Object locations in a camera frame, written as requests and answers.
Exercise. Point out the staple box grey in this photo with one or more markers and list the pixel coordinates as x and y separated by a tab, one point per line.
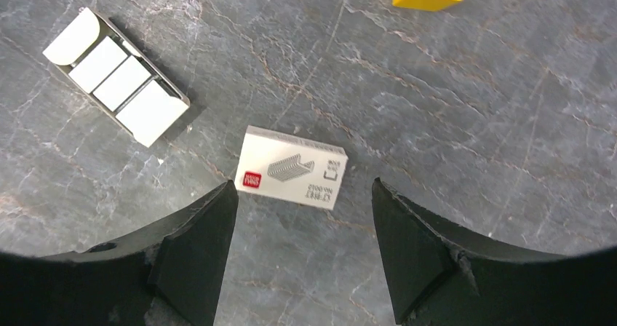
108	68

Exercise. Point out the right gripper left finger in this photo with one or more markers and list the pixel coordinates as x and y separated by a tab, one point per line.
180	258

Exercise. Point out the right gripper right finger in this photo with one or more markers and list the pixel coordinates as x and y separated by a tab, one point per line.
441	273

